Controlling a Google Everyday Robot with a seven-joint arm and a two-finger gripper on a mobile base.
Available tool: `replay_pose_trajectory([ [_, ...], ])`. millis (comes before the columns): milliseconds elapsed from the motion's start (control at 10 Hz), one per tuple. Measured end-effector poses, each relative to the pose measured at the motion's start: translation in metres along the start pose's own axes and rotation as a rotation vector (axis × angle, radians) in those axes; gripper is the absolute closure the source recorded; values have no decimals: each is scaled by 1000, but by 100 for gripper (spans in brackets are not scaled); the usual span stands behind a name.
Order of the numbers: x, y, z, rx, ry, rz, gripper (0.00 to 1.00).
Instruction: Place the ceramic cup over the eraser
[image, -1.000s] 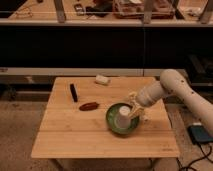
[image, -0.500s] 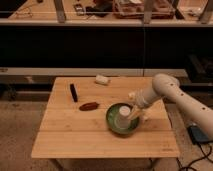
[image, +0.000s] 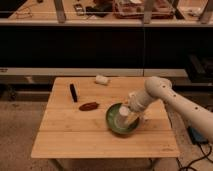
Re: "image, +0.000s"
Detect metal shelf frame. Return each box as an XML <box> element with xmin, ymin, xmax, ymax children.
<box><xmin>0</xmin><ymin>0</ymin><xmax>213</xmax><ymax>27</ymax></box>

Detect white carton box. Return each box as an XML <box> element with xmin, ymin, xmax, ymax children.
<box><xmin>128</xmin><ymin>92</ymin><xmax>136</xmax><ymax>99</ymax></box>

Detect wooden table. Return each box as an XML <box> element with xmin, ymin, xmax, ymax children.
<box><xmin>30</xmin><ymin>76</ymin><xmax>181</xmax><ymax>171</ymax></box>

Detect white crumpled cloth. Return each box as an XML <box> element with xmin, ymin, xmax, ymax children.
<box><xmin>95</xmin><ymin>75</ymin><xmax>110</xmax><ymax>85</ymax></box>

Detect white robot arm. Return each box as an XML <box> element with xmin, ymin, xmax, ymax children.
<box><xmin>127</xmin><ymin>76</ymin><xmax>213</xmax><ymax>143</ymax></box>

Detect red basket on shelf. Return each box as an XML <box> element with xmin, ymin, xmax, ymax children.
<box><xmin>113</xmin><ymin>0</ymin><xmax>175</xmax><ymax>19</ymax></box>

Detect black cable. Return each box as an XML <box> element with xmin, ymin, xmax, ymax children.
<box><xmin>175</xmin><ymin>141</ymin><xmax>213</xmax><ymax>171</ymax></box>

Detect glasses on shelf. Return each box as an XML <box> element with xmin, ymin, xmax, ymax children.
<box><xmin>15</xmin><ymin>7</ymin><xmax>33</xmax><ymax>19</ymax></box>

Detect brown sausage-shaped object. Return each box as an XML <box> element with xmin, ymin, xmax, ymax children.
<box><xmin>79</xmin><ymin>102</ymin><xmax>99</xmax><ymax>111</ymax></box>

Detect black remote on shelf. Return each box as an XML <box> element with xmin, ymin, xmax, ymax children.
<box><xmin>73</xmin><ymin>4</ymin><xmax>85</xmax><ymax>16</ymax></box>

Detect green bowl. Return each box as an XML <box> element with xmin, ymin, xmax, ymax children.
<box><xmin>106</xmin><ymin>103</ymin><xmax>140</xmax><ymax>135</ymax></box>

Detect white ceramic cup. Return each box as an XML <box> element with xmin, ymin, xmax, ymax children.
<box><xmin>115</xmin><ymin>106</ymin><xmax>130</xmax><ymax>128</ymax></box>

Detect black power box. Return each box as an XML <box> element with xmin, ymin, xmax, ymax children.
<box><xmin>187</xmin><ymin>126</ymin><xmax>208</xmax><ymax>144</ymax></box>

